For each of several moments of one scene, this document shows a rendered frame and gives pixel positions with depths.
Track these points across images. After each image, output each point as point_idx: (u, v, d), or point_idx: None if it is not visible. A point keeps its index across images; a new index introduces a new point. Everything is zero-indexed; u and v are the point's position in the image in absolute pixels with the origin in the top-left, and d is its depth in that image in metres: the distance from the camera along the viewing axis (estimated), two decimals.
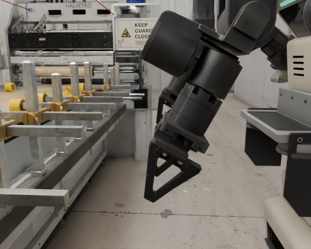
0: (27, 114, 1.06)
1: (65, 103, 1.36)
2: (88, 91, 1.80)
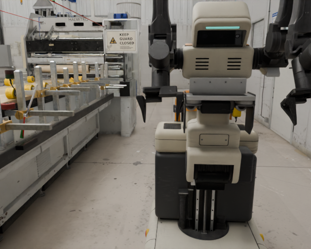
0: (52, 87, 2.12)
1: (70, 85, 2.42)
2: (84, 80, 2.86)
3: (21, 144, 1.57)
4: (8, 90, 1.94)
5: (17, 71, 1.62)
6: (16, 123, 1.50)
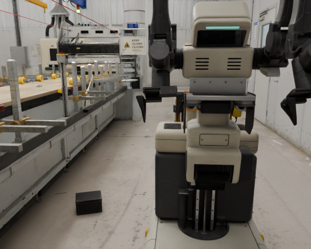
0: (95, 78, 3.25)
1: (104, 77, 3.56)
2: (110, 74, 3.99)
3: (86, 109, 2.71)
4: (70, 79, 3.07)
5: (82, 66, 2.76)
6: (85, 96, 2.63)
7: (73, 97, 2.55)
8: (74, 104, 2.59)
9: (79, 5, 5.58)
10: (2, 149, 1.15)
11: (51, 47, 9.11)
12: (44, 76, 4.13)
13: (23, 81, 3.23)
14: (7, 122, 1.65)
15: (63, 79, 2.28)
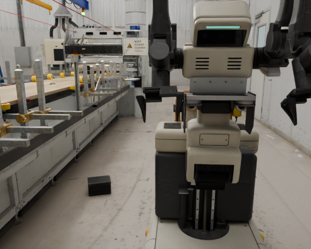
0: (102, 76, 3.55)
1: (109, 75, 3.85)
2: (114, 73, 4.29)
3: (95, 104, 3.00)
4: (79, 77, 3.37)
5: (91, 66, 3.05)
6: (94, 93, 2.93)
7: (84, 93, 2.84)
8: (85, 99, 2.88)
9: (84, 8, 5.87)
10: (37, 131, 1.45)
11: (55, 48, 9.40)
12: (53, 75, 4.43)
13: None
14: None
15: (76, 77, 2.58)
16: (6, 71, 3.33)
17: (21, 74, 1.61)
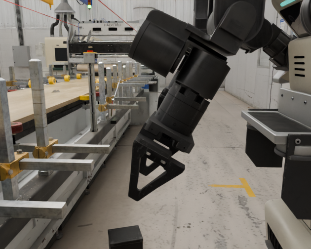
0: (119, 81, 2.77)
1: (127, 80, 3.07)
2: (131, 76, 3.51)
3: (114, 120, 2.22)
4: None
5: (108, 68, 2.27)
6: (113, 104, 2.15)
7: (100, 106, 2.06)
8: (101, 114, 2.10)
9: (90, 0, 5.09)
10: (33, 213, 0.67)
11: (56, 47, 8.62)
12: (55, 78, 3.65)
13: None
14: (27, 147, 1.17)
15: (92, 84, 1.80)
16: None
17: (2, 88, 0.83)
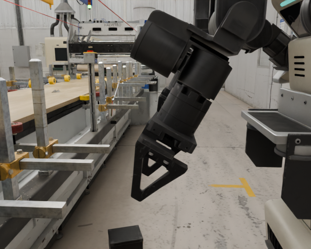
0: (119, 81, 2.77)
1: (127, 80, 3.07)
2: (131, 76, 3.51)
3: (114, 120, 2.22)
4: None
5: (108, 68, 2.27)
6: (113, 104, 2.15)
7: (100, 105, 2.06)
8: (101, 114, 2.11)
9: (90, 0, 5.09)
10: (33, 213, 0.67)
11: (57, 47, 8.62)
12: (55, 78, 3.65)
13: None
14: (27, 147, 1.17)
15: (92, 84, 1.80)
16: None
17: (3, 88, 0.83)
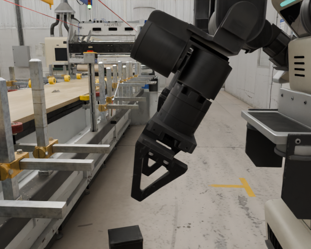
0: (119, 81, 2.77)
1: (127, 80, 3.07)
2: (131, 76, 3.51)
3: (114, 120, 2.22)
4: None
5: (108, 68, 2.27)
6: (113, 104, 2.15)
7: (100, 105, 2.06)
8: (101, 114, 2.11)
9: (90, 0, 5.09)
10: (33, 213, 0.67)
11: (57, 47, 8.62)
12: (55, 78, 3.65)
13: None
14: (27, 147, 1.17)
15: (92, 84, 1.80)
16: None
17: (3, 88, 0.83)
